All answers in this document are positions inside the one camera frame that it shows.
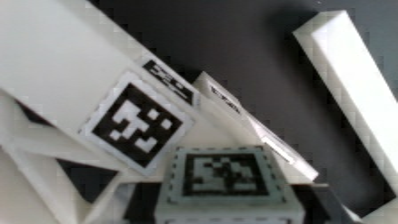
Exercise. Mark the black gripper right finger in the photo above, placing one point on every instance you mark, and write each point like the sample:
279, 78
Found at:
325, 210

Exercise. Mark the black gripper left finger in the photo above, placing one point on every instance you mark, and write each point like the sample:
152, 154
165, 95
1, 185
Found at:
138, 213

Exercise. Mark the white tagged leg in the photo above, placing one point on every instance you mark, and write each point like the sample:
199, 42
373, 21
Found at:
223, 189

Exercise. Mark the white chair back part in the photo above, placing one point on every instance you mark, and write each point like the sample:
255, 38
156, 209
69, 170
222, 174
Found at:
99, 112

